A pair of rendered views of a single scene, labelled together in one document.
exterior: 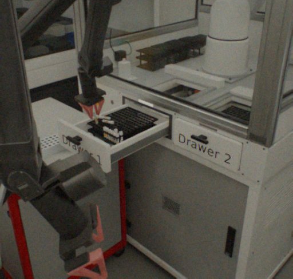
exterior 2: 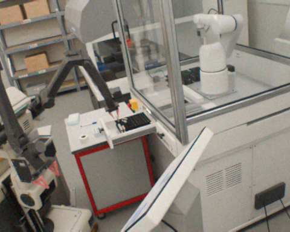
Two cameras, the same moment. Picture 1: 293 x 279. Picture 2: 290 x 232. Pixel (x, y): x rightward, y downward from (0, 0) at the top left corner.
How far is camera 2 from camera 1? 97 cm
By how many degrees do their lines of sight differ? 28
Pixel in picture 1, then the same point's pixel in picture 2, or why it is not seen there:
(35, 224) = (90, 171)
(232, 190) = not seen: hidden behind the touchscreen
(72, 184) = (30, 150)
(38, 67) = (118, 84)
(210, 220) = not seen: hidden behind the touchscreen
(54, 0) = (60, 72)
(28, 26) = (53, 82)
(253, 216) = not seen: hidden behind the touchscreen
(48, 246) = (100, 184)
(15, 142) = (9, 133)
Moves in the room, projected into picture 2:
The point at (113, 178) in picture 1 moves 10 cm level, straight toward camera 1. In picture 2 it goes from (140, 153) to (135, 160)
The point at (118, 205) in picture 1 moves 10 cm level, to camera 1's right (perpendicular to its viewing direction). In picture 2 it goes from (146, 169) to (157, 171)
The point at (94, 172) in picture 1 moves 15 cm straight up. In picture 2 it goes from (35, 147) to (23, 117)
